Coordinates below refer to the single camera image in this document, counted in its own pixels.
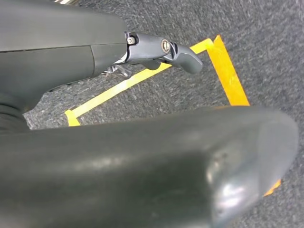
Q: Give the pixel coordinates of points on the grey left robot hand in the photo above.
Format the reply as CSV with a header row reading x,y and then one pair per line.
x,y
59,37

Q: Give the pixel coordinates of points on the yellow floor tape square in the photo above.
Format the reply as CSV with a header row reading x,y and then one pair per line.
x,y
225,72

